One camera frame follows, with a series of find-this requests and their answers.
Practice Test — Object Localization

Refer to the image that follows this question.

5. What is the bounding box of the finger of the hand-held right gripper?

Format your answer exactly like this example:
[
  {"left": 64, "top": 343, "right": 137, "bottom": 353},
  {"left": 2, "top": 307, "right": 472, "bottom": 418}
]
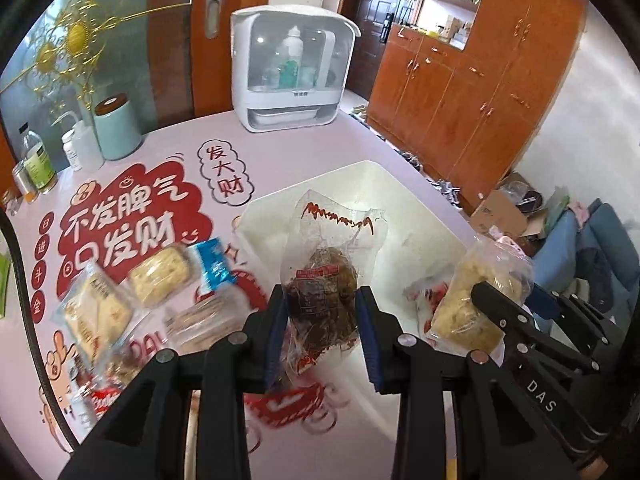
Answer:
[
  {"left": 471, "top": 281, "right": 602, "bottom": 374},
  {"left": 531, "top": 284, "right": 627, "bottom": 357}
]

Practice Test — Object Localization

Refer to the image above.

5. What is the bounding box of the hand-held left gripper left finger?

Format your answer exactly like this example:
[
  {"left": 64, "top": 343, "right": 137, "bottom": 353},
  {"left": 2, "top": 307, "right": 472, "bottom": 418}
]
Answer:
[{"left": 57, "top": 284, "right": 291, "bottom": 480}]

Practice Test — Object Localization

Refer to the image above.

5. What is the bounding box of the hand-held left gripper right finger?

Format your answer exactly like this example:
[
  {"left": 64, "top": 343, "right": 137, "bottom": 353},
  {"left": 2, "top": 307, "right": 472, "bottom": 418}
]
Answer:
[{"left": 355, "top": 285, "right": 551, "bottom": 480}]

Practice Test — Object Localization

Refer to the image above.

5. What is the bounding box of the yellow pastry packet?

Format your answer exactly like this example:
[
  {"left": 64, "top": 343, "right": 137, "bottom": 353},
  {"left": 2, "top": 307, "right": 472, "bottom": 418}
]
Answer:
[{"left": 430, "top": 235, "right": 533, "bottom": 356}]

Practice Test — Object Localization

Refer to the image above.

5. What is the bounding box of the dark brown snack packet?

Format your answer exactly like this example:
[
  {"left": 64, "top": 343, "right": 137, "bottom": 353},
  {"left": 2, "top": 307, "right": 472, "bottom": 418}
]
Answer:
[{"left": 282, "top": 190, "right": 391, "bottom": 376}]

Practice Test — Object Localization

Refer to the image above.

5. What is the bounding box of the clear wafer packet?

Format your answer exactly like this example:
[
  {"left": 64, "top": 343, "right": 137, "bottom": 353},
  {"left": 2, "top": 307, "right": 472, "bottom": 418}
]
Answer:
[{"left": 165, "top": 295, "right": 251, "bottom": 356}]

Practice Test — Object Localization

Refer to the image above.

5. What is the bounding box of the ribbed yellow cake packet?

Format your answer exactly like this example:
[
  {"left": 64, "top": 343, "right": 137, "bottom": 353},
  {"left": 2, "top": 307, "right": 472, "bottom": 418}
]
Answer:
[{"left": 127, "top": 242, "right": 193, "bottom": 308}]

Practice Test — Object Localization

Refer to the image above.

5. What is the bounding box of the small brown snack packet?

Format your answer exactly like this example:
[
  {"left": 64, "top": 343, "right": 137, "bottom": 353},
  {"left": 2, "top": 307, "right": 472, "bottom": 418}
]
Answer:
[{"left": 107, "top": 345, "right": 151, "bottom": 386}]

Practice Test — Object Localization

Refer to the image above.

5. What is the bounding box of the white plastic storage bin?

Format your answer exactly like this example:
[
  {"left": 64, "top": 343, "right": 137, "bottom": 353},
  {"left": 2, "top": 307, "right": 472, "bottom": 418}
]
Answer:
[{"left": 235, "top": 160, "right": 505, "bottom": 396}]

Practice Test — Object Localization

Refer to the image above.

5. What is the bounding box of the sandwich cracker packet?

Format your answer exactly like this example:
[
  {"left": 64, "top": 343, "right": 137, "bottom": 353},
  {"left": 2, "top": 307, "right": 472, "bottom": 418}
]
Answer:
[{"left": 55, "top": 260, "right": 136, "bottom": 361}]

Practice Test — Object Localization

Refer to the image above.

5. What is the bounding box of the red and white cookie packet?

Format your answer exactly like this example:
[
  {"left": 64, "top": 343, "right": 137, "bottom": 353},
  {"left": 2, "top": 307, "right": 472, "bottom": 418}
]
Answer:
[{"left": 70, "top": 380, "right": 126, "bottom": 441}]

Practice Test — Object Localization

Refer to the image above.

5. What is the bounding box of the red snack packet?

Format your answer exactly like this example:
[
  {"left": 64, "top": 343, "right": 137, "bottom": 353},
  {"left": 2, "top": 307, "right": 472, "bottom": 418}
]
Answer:
[{"left": 404, "top": 280, "right": 451, "bottom": 333}]

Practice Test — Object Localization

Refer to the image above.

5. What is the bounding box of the blue chair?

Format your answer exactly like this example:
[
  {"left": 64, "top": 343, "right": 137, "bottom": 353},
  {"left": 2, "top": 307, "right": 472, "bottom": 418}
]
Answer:
[{"left": 530, "top": 200, "right": 640, "bottom": 341}]

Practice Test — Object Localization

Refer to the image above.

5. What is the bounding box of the blue snack packet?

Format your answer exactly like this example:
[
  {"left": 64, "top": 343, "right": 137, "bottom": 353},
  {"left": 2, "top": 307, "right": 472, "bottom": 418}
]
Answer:
[{"left": 192, "top": 237, "right": 236, "bottom": 293}]

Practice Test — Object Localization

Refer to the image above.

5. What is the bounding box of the cardboard box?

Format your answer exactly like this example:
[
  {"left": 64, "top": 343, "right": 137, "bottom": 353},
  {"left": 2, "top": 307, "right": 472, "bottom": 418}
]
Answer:
[{"left": 470, "top": 172, "right": 556, "bottom": 241}]

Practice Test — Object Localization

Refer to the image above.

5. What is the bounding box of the row of shoes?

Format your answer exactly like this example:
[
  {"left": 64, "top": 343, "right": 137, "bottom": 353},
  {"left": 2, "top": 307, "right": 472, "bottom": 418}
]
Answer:
[{"left": 350, "top": 102, "right": 463, "bottom": 206}]

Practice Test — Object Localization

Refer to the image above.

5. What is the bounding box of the white sterilizer cabinet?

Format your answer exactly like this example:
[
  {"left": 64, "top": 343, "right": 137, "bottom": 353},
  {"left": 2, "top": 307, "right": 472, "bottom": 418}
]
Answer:
[{"left": 230, "top": 4, "right": 362, "bottom": 133}]

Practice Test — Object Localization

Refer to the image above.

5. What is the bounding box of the teal canister with brown lid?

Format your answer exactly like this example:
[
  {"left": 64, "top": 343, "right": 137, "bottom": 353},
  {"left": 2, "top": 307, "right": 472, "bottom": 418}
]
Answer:
[{"left": 93, "top": 93, "right": 143, "bottom": 161}]

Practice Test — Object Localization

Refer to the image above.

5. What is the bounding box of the clear wash bottle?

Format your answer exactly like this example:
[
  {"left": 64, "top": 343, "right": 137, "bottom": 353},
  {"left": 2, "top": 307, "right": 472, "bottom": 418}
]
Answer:
[{"left": 50, "top": 111, "right": 105, "bottom": 172}]

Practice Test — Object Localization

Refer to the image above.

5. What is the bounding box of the small white bottle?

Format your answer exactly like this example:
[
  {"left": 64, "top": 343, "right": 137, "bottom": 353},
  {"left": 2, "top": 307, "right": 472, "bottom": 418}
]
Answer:
[{"left": 61, "top": 129, "right": 83, "bottom": 171}]

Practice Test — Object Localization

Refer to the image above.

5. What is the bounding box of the white and teal bottle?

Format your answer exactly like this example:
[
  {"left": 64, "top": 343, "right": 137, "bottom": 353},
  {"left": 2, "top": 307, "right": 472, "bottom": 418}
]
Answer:
[{"left": 277, "top": 27, "right": 307, "bottom": 90}]

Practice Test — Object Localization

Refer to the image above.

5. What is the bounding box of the glass bottle with green label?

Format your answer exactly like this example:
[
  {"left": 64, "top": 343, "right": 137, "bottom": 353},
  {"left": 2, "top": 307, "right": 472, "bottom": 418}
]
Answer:
[{"left": 20, "top": 127, "right": 57, "bottom": 193}]

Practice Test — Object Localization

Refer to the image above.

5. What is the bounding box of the metal can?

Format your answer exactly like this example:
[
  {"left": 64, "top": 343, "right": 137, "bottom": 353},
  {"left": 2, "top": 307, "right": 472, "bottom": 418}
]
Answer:
[{"left": 11, "top": 162, "right": 33, "bottom": 196}]

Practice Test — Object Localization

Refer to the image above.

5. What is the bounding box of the dark entrance door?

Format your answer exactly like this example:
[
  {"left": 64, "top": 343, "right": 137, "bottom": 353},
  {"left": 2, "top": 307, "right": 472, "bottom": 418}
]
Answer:
[{"left": 340, "top": 0, "right": 413, "bottom": 101}]

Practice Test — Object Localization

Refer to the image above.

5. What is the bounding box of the glass door with gold ornament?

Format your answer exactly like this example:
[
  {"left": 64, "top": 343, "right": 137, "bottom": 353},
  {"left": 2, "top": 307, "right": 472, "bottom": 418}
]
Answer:
[{"left": 0, "top": 0, "right": 276, "bottom": 171}]

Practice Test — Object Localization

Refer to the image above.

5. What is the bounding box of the wooden wall cabinet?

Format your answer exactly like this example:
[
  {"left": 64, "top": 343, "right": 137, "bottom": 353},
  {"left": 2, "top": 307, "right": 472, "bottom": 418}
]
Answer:
[{"left": 367, "top": 0, "right": 588, "bottom": 216}]

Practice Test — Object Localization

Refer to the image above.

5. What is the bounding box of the black cable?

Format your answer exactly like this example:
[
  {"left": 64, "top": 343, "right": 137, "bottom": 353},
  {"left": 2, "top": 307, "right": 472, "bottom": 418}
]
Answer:
[{"left": 0, "top": 205, "right": 83, "bottom": 453}]

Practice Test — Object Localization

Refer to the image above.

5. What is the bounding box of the silver door handle plate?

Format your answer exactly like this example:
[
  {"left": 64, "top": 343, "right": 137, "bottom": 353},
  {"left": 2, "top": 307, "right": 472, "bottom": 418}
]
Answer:
[{"left": 205, "top": 0, "right": 224, "bottom": 38}]

